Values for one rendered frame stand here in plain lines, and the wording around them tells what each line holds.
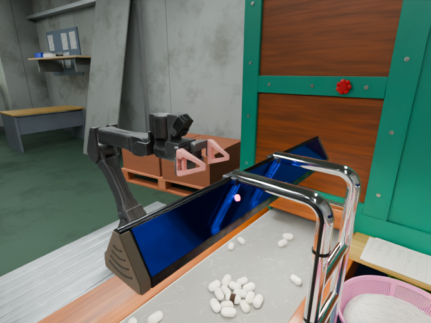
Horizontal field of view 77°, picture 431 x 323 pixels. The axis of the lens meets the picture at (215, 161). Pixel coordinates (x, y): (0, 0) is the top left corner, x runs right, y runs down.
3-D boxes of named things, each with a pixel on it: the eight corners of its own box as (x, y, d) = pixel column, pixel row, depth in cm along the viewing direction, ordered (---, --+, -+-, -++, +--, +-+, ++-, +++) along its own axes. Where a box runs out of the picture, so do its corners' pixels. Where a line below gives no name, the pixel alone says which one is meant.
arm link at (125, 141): (165, 133, 81) (106, 122, 99) (141, 139, 75) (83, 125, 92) (167, 171, 85) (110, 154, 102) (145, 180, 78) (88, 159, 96)
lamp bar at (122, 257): (104, 267, 35) (96, 218, 33) (301, 157, 80) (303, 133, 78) (140, 299, 30) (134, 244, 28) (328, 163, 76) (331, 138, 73)
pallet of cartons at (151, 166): (117, 179, 341) (113, 141, 326) (172, 159, 417) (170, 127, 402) (202, 209, 266) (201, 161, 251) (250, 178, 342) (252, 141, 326)
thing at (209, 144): (234, 143, 71) (206, 137, 76) (218, 149, 65) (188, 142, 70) (233, 167, 73) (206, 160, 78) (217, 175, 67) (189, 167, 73)
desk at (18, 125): (89, 140, 539) (84, 107, 519) (21, 153, 448) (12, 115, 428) (74, 135, 574) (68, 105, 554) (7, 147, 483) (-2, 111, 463)
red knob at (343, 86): (334, 94, 83) (336, 79, 82) (337, 93, 85) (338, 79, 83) (349, 95, 81) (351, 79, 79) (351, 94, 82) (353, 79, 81)
